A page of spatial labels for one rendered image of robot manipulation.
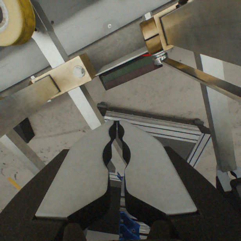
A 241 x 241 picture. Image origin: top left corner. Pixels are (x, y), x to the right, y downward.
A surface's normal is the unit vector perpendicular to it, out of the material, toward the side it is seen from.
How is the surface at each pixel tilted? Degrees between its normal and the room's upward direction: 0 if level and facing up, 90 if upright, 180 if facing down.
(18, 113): 90
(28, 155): 90
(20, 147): 90
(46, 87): 90
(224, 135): 0
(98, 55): 0
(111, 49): 0
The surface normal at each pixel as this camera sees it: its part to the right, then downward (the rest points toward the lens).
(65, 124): -0.07, 0.50
